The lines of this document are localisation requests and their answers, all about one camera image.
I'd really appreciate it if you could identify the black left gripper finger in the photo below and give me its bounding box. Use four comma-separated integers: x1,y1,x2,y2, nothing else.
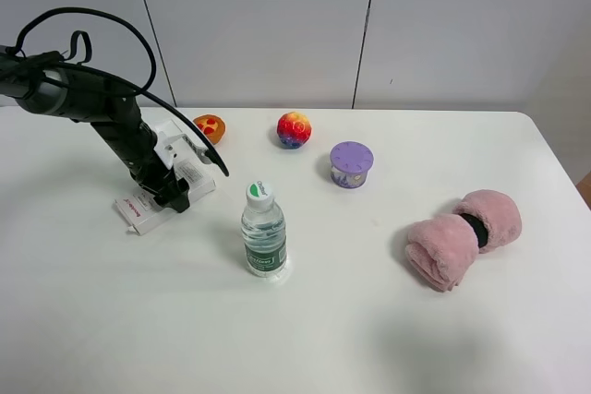
154,177,190,213

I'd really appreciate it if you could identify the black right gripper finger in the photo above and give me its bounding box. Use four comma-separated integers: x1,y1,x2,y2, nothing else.
139,185,159,196

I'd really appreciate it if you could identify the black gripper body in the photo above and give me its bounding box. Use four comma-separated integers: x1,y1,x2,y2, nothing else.
90,110,175,190

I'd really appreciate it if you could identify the white cardboard box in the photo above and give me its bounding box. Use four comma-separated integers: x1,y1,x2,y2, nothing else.
115,159,216,235

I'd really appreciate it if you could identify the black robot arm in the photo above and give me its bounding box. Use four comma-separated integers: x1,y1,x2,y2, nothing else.
1,46,190,213

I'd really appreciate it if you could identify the orange toy fruit tart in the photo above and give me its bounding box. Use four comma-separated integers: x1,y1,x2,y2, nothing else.
193,114,226,146

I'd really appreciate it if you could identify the clear water bottle green label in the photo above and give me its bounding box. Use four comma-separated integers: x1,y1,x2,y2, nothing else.
241,181,287,278

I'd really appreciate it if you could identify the rainbow textured ball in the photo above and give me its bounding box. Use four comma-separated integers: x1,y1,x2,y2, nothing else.
276,112,312,149

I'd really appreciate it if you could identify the purple lidded round container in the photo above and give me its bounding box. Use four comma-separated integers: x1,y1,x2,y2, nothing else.
330,141,374,189

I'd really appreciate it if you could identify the rolled pink fluffy towel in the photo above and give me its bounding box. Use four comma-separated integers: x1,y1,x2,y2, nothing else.
405,189,523,292

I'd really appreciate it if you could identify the black band around towel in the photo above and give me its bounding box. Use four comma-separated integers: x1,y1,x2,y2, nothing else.
460,213,488,249

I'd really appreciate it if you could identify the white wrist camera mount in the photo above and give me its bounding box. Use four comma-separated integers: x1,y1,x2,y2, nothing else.
153,120,212,170

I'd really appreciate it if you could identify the black cable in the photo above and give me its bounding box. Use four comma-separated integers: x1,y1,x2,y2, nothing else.
0,6,231,178

